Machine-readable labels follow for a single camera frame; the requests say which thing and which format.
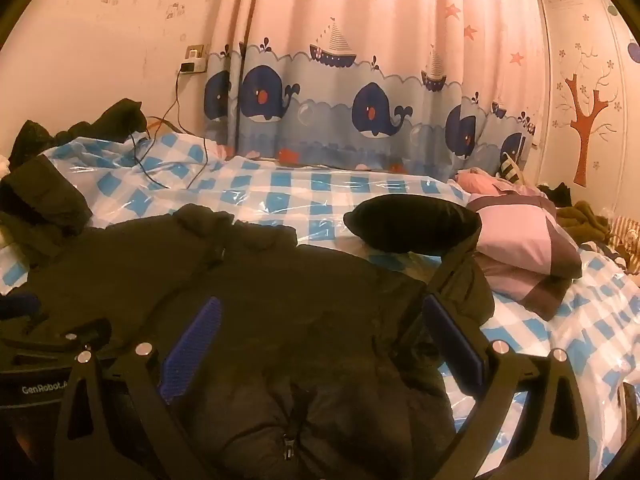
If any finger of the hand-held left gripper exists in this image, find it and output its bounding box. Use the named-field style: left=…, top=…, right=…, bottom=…
left=62, top=317, right=113, bottom=351
left=0, top=294, right=42, bottom=322

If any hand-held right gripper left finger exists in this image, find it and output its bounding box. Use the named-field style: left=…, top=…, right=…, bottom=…
left=52, top=296, right=223, bottom=480

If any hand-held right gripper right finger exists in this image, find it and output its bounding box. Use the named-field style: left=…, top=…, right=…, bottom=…
left=421, top=294, right=591, bottom=480

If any black puffer jacket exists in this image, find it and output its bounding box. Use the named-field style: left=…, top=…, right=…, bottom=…
left=0, top=155, right=496, bottom=480

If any pink grey folded jacket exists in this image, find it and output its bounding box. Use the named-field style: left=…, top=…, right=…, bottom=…
left=467, top=195, right=583, bottom=321

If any pink cloth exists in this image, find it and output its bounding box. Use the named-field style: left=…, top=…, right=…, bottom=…
left=452, top=169, right=548, bottom=198

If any brown cloth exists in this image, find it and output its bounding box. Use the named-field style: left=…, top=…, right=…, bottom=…
left=555, top=201, right=613, bottom=246

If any dark cloth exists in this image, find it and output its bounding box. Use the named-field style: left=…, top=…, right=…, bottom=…
left=537, top=182, right=573, bottom=208

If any striped cushion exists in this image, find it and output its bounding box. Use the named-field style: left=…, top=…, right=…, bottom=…
left=500, top=151, right=526, bottom=183

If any black fuzzy clothing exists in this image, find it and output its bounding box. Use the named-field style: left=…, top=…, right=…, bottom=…
left=9, top=99, right=149, bottom=168

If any blue checkered bed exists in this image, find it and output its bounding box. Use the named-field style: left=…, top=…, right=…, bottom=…
left=0, top=130, right=640, bottom=480

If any striped fabric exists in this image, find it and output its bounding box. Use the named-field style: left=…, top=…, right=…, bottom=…
left=610, top=216, right=640, bottom=273

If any whale print curtain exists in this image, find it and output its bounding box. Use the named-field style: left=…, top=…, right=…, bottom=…
left=202, top=0, right=551, bottom=176

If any white wardrobe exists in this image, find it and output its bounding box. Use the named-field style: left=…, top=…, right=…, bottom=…
left=537, top=0, right=640, bottom=221

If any black charger cable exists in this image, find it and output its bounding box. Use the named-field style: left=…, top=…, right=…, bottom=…
left=122, top=67, right=211, bottom=191

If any tree wall sticker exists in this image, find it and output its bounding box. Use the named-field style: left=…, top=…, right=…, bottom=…
left=552, top=45, right=623, bottom=188

